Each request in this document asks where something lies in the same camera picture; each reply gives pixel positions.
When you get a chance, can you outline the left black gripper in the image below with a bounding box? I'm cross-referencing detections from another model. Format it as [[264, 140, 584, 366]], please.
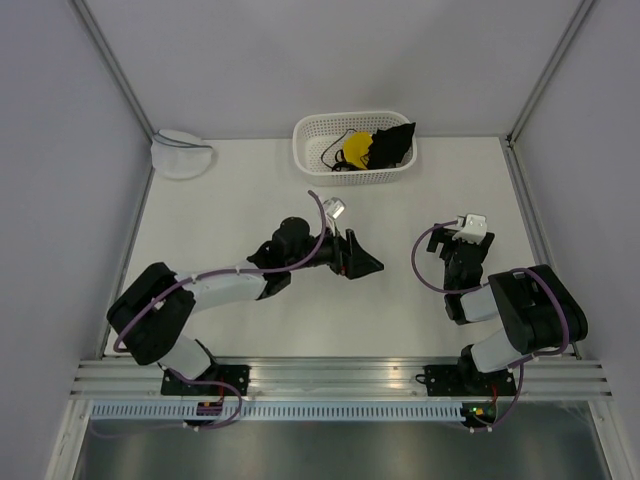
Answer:
[[288, 221, 383, 281]]

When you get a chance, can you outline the black lace bra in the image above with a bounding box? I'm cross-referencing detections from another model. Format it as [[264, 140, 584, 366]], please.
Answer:
[[367, 122, 416, 170]]

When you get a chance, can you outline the yellow bra black trim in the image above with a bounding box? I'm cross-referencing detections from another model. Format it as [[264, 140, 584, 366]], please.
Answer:
[[320, 129, 372, 172]]

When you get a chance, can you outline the round white mesh laundry bag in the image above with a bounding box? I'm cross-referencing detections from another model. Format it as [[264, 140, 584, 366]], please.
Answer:
[[151, 129, 214, 180]]

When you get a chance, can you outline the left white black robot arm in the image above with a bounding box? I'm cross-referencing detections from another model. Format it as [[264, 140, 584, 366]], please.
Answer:
[[107, 217, 384, 396]]

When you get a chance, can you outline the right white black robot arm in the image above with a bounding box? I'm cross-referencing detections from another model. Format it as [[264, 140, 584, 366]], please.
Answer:
[[416, 215, 588, 397]]

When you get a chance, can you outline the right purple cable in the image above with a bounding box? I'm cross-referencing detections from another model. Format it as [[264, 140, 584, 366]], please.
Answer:
[[410, 219, 574, 436]]

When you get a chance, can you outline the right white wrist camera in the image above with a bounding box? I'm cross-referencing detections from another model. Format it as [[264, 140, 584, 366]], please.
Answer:
[[452, 213, 488, 245]]

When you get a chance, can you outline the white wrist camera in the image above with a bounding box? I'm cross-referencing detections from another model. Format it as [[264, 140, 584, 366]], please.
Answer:
[[452, 213, 488, 245], [322, 197, 346, 236]]

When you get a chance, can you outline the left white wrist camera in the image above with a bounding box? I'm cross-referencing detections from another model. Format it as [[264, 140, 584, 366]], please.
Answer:
[[322, 197, 346, 236]]

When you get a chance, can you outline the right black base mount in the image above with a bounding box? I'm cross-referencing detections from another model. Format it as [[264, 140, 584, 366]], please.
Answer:
[[414, 364, 472, 397]]

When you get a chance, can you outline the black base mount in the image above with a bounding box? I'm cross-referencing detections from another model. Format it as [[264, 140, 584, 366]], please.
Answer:
[[160, 364, 250, 397], [414, 364, 472, 397]]

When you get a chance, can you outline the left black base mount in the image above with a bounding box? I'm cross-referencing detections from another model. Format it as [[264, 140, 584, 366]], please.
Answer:
[[160, 364, 250, 397]]

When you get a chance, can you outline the white slotted cable duct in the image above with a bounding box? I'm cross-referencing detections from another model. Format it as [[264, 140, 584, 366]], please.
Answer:
[[91, 400, 464, 423]]

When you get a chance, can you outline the right aluminium frame post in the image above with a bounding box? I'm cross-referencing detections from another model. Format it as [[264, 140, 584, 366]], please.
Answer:
[[504, 0, 599, 148]]

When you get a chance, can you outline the aluminium frame post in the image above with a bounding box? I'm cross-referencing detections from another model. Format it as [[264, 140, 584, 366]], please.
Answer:
[[504, 0, 599, 148], [68, 0, 155, 144]]

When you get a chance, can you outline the aluminium mounting rail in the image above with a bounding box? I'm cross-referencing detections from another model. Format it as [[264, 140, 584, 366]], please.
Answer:
[[70, 355, 613, 402]]

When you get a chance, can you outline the left aluminium frame post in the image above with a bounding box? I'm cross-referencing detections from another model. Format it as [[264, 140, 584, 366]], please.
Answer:
[[68, 0, 155, 144]]

